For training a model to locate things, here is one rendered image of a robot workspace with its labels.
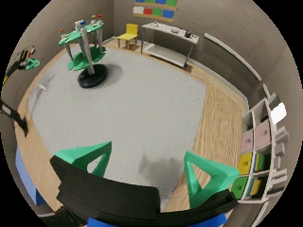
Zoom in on grey pipette with blue button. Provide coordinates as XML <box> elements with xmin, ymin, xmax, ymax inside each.
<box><xmin>80</xmin><ymin>21</ymin><xmax>95</xmax><ymax>74</ymax></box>

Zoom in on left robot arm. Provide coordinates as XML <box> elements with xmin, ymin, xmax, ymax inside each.
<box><xmin>0</xmin><ymin>48</ymin><xmax>36</xmax><ymax>138</ymax></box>

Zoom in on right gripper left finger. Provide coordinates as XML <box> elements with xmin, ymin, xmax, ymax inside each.
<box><xmin>54</xmin><ymin>141</ymin><xmax>112</xmax><ymax>178</ymax></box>

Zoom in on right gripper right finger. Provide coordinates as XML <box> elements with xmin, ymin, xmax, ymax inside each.
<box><xmin>184</xmin><ymin>151</ymin><xmax>240</xmax><ymax>209</ymax></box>

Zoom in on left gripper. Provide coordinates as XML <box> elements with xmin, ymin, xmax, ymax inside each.
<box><xmin>22</xmin><ymin>52</ymin><xmax>40</xmax><ymax>70</ymax></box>

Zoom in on grey pipette with red button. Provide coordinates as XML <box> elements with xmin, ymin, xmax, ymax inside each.
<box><xmin>92</xmin><ymin>15</ymin><xmax>102</xmax><ymax>53</ymax></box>

